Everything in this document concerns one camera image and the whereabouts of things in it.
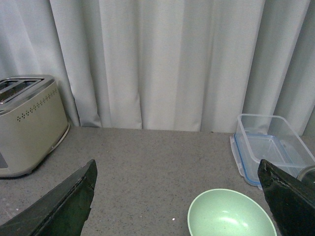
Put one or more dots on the white curtain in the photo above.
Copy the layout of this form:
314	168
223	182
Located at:
191	65

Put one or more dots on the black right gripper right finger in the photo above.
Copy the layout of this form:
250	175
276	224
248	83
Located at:
291	202

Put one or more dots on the clear plastic container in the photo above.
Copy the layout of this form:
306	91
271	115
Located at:
279	127

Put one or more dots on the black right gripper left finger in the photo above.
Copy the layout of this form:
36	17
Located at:
63	211

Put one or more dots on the cream two-slot toaster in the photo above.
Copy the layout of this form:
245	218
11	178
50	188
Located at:
32	122

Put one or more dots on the glass jar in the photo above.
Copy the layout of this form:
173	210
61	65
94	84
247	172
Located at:
307	175

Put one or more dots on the green bowl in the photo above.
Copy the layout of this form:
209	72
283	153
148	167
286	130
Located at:
225	212

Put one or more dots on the clear blue-trimmed container lid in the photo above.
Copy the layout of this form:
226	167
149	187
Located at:
248	155

